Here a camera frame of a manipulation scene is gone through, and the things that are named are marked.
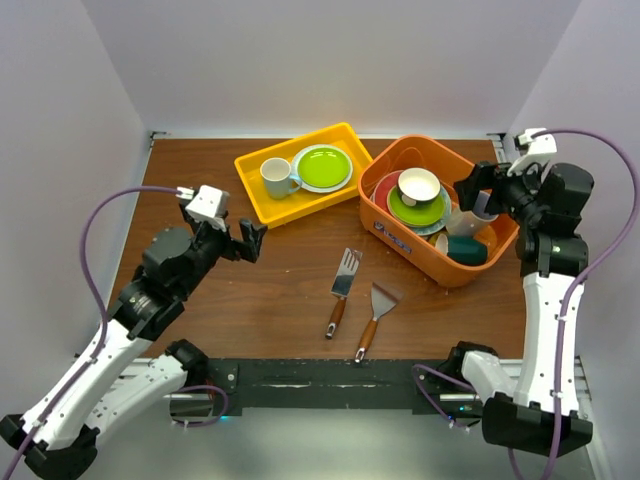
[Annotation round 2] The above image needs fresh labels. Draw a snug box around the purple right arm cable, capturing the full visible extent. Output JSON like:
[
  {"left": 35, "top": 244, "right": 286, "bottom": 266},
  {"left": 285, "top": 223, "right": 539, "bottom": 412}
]
[{"left": 411, "top": 128, "right": 640, "bottom": 480}]

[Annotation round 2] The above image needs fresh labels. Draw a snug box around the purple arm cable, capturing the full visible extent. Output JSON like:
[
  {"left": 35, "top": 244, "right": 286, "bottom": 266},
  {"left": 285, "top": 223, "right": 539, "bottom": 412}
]
[
  {"left": 0, "top": 185, "right": 230, "bottom": 480},
  {"left": 411, "top": 128, "right": 640, "bottom": 480}
]

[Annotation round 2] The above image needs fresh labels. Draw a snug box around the solid spatula wooden handle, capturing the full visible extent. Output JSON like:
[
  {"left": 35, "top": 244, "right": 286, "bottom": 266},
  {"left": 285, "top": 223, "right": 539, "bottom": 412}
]
[{"left": 354, "top": 282, "right": 404, "bottom": 364}]

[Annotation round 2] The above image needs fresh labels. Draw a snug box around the white scalloped plate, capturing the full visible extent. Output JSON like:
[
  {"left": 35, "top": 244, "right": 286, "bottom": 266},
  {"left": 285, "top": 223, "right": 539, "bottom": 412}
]
[{"left": 292, "top": 144, "right": 354, "bottom": 194}]

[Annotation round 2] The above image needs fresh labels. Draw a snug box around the slotted spatula wooden handle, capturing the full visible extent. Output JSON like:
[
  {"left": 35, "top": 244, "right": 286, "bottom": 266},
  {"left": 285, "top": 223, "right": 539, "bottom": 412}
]
[{"left": 325, "top": 248, "right": 362, "bottom": 340}]

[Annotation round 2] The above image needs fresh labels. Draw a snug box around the red and teal plate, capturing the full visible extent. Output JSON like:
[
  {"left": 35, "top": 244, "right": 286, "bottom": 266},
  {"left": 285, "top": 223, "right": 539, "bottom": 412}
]
[{"left": 371, "top": 170, "right": 452, "bottom": 236}]

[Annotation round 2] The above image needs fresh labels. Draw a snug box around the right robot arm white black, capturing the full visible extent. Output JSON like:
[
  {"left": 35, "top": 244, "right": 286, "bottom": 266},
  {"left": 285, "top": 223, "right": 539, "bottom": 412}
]
[{"left": 440, "top": 163, "right": 594, "bottom": 457}]

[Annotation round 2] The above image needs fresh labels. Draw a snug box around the lime green plate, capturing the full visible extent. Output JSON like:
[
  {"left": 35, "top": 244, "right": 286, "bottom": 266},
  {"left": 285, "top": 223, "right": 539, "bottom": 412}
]
[
  {"left": 297, "top": 147, "right": 351, "bottom": 188},
  {"left": 387, "top": 187, "right": 447, "bottom": 227}
]

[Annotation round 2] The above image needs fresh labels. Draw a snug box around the beige purple cup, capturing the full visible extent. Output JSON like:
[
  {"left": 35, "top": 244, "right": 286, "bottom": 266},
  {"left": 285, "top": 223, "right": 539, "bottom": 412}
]
[{"left": 445, "top": 191, "right": 498, "bottom": 237}]

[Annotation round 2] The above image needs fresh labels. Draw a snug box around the white cup green handle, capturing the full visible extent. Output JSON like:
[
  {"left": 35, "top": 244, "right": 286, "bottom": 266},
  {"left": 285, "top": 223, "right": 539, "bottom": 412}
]
[{"left": 434, "top": 234, "right": 488, "bottom": 266}]

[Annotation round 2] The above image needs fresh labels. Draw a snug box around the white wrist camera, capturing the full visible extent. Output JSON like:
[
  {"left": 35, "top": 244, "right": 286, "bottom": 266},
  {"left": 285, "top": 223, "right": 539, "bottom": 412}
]
[
  {"left": 176, "top": 185, "right": 230, "bottom": 221},
  {"left": 507, "top": 128, "right": 558, "bottom": 176}
]

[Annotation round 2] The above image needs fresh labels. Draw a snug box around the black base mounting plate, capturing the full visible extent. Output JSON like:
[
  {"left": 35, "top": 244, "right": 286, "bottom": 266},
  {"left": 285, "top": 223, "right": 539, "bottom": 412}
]
[{"left": 206, "top": 358, "right": 482, "bottom": 425}]

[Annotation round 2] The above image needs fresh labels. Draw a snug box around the yellow plastic tray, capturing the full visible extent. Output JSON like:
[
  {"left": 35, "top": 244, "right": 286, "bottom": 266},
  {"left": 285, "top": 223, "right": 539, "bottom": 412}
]
[{"left": 234, "top": 122, "right": 372, "bottom": 229}]

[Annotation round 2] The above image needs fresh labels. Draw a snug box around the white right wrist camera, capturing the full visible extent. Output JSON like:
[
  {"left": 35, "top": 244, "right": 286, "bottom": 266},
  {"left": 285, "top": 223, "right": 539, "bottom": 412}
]
[{"left": 507, "top": 128, "right": 558, "bottom": 176}]

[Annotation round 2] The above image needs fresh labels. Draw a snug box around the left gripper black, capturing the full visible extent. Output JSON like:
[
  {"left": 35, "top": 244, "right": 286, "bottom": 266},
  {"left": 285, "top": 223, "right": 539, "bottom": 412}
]
[{"left": 176, "top": 201, "right": 266, "bottom": 297}]

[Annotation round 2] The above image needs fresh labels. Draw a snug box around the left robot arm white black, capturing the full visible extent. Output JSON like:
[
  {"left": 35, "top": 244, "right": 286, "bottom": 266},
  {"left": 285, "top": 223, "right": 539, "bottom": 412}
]
[{"left": 1, "top": 208, "right": 267, "bottom": 479}]

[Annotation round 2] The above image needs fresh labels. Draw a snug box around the small white dish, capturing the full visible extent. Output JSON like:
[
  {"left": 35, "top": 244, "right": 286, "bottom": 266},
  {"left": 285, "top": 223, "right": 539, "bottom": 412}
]
[{"left": 397, "top": 167, "right": 441, "bottom": 207}]

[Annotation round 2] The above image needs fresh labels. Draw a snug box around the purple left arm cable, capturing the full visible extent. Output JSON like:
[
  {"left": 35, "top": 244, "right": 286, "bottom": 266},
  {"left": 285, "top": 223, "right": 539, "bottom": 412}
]
[{"left": 0, "top": 185, "right": 230, "bottom": 480}]

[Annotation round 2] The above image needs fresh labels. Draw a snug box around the orange plastic dish bin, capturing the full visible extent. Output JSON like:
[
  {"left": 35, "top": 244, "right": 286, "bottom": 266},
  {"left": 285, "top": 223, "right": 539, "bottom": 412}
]
[{"left": 358, "top": 135, "right": 518, "bottom": 288}]

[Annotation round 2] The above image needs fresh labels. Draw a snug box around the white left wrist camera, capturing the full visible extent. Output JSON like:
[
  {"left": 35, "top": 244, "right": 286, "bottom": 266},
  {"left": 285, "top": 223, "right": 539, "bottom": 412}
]
[{"left": 176, "top": 185, "right": 230, "bottom": 221}]

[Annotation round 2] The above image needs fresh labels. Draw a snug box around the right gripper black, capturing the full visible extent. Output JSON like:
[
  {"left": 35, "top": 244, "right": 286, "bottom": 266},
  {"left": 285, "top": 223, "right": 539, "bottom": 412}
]
[{"left": 454, "top": 156, "right": 548, "bottom": 227}]

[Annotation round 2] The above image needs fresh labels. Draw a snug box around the light blue mug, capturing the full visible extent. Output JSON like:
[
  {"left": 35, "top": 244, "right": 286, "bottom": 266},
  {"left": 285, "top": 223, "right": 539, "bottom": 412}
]
[{"left": 260, "top": 157, "right": 302, "bottom": 200}]

